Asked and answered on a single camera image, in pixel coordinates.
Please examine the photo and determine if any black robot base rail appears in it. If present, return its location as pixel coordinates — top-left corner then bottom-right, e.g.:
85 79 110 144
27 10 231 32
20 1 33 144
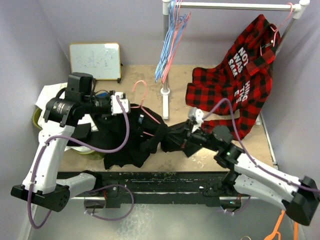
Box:
56 171 252 209

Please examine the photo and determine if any orange plastic hanger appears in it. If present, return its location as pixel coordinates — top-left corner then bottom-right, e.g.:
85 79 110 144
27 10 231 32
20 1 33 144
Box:
264 210 299 240

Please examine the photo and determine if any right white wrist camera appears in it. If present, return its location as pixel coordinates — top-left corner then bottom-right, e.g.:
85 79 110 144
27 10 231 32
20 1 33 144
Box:
188 107 204 133

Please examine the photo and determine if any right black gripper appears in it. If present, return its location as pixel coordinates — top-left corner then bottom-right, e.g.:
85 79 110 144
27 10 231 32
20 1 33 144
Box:
164 118 221 152

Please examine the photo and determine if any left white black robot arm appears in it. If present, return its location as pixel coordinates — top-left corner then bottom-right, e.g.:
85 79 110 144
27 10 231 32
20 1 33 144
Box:
10 72 111 212

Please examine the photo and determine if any blue wire hanger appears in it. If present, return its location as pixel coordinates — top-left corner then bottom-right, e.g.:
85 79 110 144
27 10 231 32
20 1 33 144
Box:
154 0 188 83

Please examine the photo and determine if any olive green laundry basket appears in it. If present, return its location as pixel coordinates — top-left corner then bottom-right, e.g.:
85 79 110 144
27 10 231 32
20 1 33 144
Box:
32 108 105 159

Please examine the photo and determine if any white metal clothes rack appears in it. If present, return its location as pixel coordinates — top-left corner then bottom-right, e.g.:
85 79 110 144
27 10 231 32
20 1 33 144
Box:
154 0 310 120

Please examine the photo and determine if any white cloth in basket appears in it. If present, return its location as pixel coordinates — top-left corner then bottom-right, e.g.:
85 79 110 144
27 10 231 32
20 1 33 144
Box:
32 82 98 155

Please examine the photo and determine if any pink wire hanger taken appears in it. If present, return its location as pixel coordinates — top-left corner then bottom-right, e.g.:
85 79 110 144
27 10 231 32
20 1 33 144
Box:
130 80 162 137

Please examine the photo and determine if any pink wire hanger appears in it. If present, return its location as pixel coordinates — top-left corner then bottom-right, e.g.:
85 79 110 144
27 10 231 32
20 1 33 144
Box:
161 0 192 85

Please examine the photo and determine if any red black plaid shirt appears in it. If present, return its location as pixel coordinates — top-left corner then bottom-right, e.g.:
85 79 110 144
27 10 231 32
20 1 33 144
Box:
185 14 281 139

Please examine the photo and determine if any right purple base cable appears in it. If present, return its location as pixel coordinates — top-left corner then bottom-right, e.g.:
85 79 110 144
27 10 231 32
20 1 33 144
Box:
222 194 252 216

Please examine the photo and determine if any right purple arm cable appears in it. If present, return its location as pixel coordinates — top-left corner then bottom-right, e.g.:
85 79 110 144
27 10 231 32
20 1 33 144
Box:
203 97 320 193

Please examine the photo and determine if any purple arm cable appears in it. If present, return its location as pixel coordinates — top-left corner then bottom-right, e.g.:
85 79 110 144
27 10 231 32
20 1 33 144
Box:
26 101 131 230
203 97 320 193

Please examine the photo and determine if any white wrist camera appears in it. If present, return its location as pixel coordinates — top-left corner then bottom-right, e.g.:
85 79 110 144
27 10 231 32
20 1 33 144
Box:
188 107 204 133
110 91 131 116

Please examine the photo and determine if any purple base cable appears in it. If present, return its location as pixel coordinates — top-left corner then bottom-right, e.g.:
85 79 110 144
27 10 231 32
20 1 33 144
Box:
222 194 252 216
83 184 135 221

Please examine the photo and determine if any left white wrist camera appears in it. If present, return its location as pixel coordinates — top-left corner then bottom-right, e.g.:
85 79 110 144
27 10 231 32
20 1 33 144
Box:
110 91 131 116

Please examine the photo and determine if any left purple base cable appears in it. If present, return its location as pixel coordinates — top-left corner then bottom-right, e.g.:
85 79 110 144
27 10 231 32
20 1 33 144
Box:
83 184 135 221

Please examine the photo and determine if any small whiteboard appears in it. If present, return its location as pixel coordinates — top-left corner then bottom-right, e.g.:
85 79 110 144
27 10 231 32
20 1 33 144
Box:
68 42 122 83

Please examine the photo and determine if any pink hanger holding plaid shirt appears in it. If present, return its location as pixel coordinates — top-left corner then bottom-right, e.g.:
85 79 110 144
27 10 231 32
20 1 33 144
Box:
259 2 294 56

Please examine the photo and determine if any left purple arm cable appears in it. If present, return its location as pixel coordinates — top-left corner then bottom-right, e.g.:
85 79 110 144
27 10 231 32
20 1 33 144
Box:
26 101 131 230

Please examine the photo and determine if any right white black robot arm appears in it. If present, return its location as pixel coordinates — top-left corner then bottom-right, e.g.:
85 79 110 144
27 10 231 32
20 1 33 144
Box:
186 125 320 226

